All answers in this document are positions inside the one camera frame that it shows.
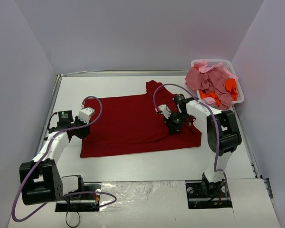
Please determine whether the pink t-shirt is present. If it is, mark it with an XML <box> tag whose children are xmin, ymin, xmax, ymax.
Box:
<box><xmin>185</xmin><ymin>60</ymin><xmax>239</xmax><ymax>110</ymax></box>

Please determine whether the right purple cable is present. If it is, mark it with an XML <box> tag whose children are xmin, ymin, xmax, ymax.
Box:
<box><xmin>152</xmin><ymin>83</ymin><xmax>230</xmax><ymax>199</ymax></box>

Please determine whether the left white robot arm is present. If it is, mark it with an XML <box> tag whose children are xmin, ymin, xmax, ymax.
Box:
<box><xmin>19</xmin><ymin>107</ymin><xmax>95</xmax><ymax>205</ymax></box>

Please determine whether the black thin cable loop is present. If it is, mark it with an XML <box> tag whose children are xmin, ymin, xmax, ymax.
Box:
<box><xmin>65</xmin><ymin>210</ymin><xmax>81</xmax><ymax>227</ymax></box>

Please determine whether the white plastic basket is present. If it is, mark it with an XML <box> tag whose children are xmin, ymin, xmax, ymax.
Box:
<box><xmin>190</xmin><ymin>59</ymin><xmax>244</xmax><ymax>105</ymax></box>

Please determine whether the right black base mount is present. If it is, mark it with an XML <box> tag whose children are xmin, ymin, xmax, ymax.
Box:
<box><xmin>185</xmin><ymin>181</ymin><xmax>232</xmax><ymax>209</ymax></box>

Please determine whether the dark red t-shirt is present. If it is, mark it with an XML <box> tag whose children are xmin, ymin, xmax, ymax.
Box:
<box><xmin>80</xmin><ymin>80</ymin><xmax>202</xmax><ymax>158</ymax></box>

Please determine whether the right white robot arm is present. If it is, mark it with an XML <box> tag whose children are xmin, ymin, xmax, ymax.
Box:
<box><xmin>158</xmin><ymin>94</ymin><xmax>242</xmax><ymax>196</ymax></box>

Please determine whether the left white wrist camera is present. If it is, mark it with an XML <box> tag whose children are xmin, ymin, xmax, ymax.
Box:
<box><xmin>78</xmin><ymin>104</ymin><xmax>95</xmax><ymax>124</ymax></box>

